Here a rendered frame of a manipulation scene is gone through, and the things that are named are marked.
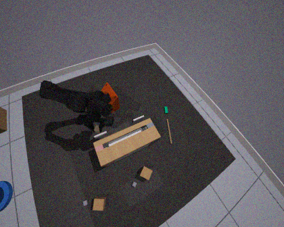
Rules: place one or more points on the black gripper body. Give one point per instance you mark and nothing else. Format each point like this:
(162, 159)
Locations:
(94, 117)

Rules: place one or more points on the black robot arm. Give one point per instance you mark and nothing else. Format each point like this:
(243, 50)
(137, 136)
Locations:
(77, 101)

